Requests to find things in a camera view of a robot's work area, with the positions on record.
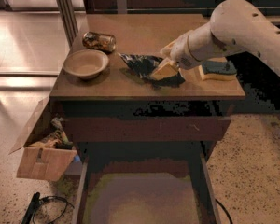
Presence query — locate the black cable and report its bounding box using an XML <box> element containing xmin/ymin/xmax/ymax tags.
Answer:
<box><xmin>215</xmin><ymin>199</ymin><xmax>234</xmax><ymax>224</ymax></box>
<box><xmin>32</xmin><ymin>195</ymin><xmax>76</xmax><ymax>224</ymax></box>

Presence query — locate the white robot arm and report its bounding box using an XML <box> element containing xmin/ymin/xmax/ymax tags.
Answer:
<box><xmin>150</xmin><ymin>0</ymin><xmax>280</xmax><ymax>80</ymax></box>

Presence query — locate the white bowl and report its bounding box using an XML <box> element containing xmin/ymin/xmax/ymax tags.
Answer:
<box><xmin>63</xmin><ymin>49</ymin><xmax>109</xmax><ymax>80</ymax></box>

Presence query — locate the wooden drawer cabinet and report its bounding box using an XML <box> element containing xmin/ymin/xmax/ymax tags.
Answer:
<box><xmin>49</xmin><ymin>14</ymin><xmax>245</xmax><ymax>155</ymax></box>

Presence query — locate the black cable right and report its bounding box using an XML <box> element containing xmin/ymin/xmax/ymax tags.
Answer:
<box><xmin>215</xmin><ymin>199</ymin><xmax>234</xmax><ymax>224</ymax></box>

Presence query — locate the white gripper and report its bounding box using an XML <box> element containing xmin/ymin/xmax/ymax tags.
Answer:
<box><xmin>150</xmin><ymin>30</ymin><xmax>200</xmax><ymax>80</ymax></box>

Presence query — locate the black device on floor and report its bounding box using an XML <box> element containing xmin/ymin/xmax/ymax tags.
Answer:
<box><xmin>21</xmin><ymin>192</ymin><xmax>40</xmax><ymax>224</ymax></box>

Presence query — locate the cardboard box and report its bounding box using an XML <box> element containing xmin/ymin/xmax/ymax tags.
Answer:
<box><xmin>10</xmin><ymin>97</ymin><xmax>77</xmax><ymax>181</ymax></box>

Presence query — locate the metal frame post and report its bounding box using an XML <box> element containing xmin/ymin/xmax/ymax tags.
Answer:
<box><xmin>56</xmin><ymin>0</ymin><xmax>78</xmax><ymax>46</ymax></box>

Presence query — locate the blue chip bag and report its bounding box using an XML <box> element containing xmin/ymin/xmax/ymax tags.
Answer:
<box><xmin>119</xmin><ymin>53</ymin><xmax>185</xmax><ymax>87</ymax></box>

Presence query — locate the crumpled trash in box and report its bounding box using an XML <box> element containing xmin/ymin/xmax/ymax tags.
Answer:
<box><xmin>31</xmin><ymin>117</ymin><xmax>74</xmax><ymax>150</ymax></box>

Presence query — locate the crushed metal can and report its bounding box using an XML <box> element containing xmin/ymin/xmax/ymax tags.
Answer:
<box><xmin>82</xmin><ymin>32</ymin><xmax>116</xmax><ymax>53</ymax></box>

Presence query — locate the open middle drawer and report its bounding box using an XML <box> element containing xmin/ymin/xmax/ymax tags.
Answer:
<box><xmin>71</xmin><ymin>154</ymin><xmax>221</xmax><ymax>224</ymax></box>

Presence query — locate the yellow green sponge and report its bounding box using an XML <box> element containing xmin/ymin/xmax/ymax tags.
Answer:
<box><xmin>199</xmin><ymin>60</ymin><xmax>237</xmax><ymax>81</ymax></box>

